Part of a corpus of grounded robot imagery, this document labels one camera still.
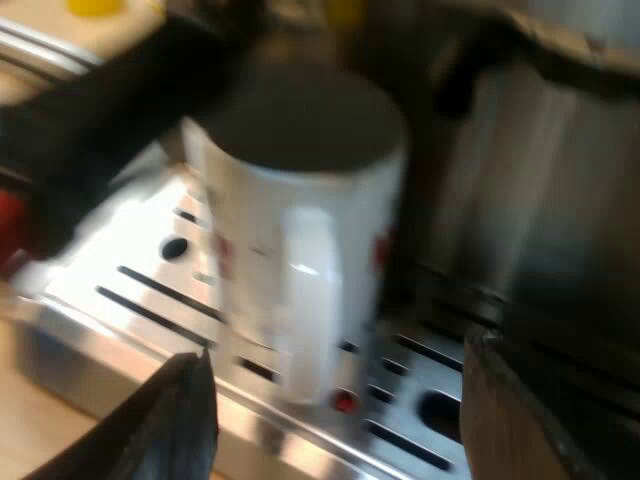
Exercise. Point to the steel espresso machine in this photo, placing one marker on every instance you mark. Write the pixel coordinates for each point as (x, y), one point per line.
(525, 200)

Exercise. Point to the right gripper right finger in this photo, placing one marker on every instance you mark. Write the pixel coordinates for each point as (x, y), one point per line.
(540, 430)

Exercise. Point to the aluminium rail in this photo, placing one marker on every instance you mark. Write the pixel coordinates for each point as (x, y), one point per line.
(45, 47)

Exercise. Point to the white mug with red and black print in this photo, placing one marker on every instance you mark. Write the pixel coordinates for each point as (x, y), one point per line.
(280, 240)

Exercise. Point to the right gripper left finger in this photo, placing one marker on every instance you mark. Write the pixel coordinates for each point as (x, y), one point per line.
(170, 425)

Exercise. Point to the roll of yellow tape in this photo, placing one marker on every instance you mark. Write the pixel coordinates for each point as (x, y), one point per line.
(92, 5)

